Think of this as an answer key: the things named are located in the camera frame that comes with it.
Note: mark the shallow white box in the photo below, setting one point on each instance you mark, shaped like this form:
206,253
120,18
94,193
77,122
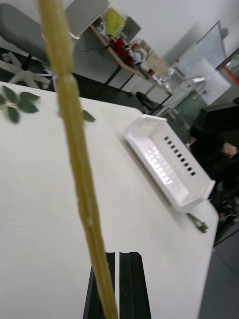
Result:
169,162

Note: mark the person's hand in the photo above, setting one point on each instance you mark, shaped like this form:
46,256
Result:
229,150

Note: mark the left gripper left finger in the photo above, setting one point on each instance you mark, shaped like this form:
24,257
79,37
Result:
92,304

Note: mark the single green leaf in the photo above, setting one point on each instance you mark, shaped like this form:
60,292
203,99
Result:
88,116

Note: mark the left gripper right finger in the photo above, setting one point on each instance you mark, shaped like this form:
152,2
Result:
132,286

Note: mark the small green leaf piece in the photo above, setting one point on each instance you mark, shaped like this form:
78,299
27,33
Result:
200,224

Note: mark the grey chair white base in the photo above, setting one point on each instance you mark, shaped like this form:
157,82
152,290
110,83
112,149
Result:
20,30

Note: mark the person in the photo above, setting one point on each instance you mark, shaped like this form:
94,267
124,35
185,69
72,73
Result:
211,139

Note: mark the black stool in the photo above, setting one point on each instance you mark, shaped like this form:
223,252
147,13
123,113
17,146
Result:
145,99

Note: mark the pale blue flower green stem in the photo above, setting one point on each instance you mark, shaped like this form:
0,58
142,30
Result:
74,137

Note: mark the wooden desk with goods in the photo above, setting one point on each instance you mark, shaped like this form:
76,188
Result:
119,49

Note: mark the dark green leaf twig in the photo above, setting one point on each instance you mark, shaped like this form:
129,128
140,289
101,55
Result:
27,106

